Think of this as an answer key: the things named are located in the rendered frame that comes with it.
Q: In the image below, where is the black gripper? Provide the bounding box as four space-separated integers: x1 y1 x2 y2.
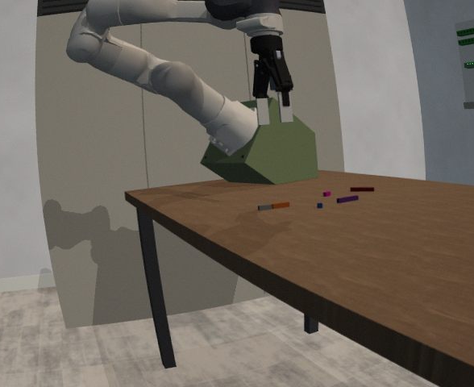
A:
250 35 293 125

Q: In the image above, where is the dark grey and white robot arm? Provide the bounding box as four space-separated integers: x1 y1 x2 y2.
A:
66 0 284 156

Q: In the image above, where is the orange rod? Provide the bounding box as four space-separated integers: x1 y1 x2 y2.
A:
272 202 289 209

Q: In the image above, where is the purple rod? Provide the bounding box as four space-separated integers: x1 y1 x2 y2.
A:
337 195 359 203

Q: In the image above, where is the red rod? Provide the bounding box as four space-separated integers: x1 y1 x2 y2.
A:
351 187 374 192

